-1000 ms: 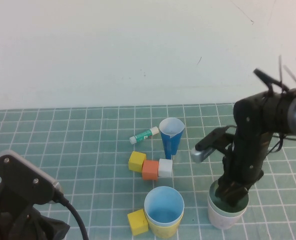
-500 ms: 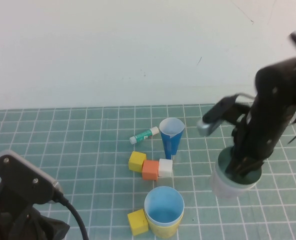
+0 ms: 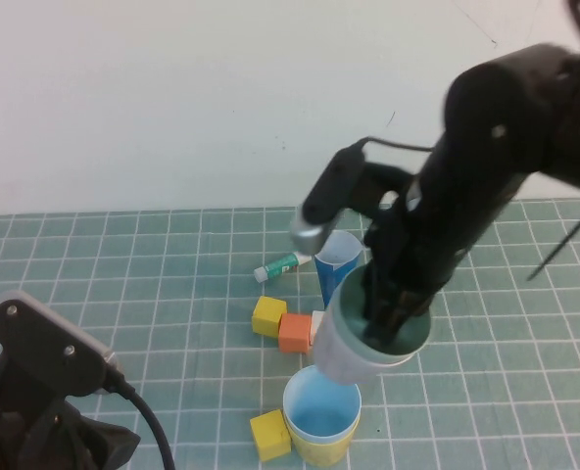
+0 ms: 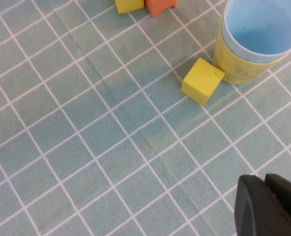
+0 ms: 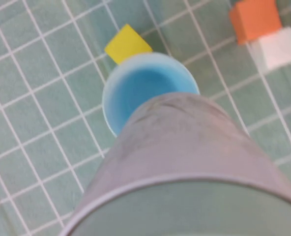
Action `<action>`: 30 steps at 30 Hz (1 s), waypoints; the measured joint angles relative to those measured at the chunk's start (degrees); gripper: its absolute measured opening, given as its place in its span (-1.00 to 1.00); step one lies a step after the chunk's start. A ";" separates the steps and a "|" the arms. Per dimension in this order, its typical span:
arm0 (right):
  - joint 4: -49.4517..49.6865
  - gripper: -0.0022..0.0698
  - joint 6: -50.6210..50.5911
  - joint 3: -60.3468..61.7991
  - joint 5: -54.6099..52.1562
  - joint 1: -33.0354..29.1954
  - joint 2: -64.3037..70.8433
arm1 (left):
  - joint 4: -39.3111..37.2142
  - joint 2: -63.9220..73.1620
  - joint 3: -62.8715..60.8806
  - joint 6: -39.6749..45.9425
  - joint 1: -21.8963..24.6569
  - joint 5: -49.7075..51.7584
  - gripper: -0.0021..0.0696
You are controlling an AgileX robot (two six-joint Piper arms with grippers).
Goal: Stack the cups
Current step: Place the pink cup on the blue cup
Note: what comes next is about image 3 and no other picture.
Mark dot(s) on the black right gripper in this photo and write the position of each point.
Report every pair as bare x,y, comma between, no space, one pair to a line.
437,235

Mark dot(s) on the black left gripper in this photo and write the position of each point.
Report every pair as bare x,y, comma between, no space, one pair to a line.
50,431

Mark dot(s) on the green plastic cup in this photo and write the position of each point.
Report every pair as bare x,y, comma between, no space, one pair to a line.
407,338

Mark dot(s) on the blue plastic cup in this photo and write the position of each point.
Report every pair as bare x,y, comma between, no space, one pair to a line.
319,421

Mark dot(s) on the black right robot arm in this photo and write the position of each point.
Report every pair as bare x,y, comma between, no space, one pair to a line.
505,98

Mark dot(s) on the blue paper cone cup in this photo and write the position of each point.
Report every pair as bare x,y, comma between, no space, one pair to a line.
331,279

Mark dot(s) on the white foam cube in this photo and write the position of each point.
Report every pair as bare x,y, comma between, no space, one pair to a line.
317,320

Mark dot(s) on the orange foam cube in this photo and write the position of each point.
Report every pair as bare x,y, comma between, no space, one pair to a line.
295,333

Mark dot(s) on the green white glue stick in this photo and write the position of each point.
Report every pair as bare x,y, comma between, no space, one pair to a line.
280,267

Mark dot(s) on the yellow foam cube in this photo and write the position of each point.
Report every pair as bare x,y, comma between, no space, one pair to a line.
270,436
269,315

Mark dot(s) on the yellow plastic cup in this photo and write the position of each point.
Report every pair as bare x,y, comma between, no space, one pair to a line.
319,453

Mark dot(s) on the green checked tablecloth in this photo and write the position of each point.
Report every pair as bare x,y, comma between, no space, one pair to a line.
172,294

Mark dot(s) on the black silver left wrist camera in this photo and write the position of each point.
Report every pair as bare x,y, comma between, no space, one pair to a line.
40,343

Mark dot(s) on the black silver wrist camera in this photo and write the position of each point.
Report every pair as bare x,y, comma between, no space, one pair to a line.
329,196
40,343

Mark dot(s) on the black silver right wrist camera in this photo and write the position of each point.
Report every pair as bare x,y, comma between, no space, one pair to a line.
329,196

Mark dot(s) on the black right camera mount bracket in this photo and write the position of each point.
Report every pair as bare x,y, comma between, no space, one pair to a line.
383,178

